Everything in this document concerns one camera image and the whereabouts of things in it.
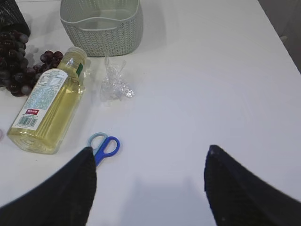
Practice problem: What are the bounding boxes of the green woven plastic basket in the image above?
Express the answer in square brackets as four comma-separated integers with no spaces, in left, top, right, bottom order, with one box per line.
[60,0,143,57]

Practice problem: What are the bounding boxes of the black mesh pen holder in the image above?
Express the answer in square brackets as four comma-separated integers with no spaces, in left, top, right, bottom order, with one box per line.
[0,0,31,36]

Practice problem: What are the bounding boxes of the red artificial grape bunch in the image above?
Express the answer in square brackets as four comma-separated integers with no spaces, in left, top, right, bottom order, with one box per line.
[0,30,63,97]

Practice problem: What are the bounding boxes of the blue handled scissors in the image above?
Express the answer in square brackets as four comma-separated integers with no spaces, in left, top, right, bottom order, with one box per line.
[87,132,120,166]

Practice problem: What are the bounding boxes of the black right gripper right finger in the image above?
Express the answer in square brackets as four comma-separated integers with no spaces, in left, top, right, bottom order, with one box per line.
[204,145,301,226]

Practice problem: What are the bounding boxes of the clear plastic sheet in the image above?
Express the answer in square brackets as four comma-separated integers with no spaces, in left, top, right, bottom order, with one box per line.
[100,56,135,102]

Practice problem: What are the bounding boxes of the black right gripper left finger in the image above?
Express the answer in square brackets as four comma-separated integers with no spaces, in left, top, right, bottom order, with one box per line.
[0,147,97,226]

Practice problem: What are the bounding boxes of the yellow liquid plastic bottle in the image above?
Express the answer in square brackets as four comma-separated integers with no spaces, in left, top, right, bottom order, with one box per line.
[7,47,87,154]

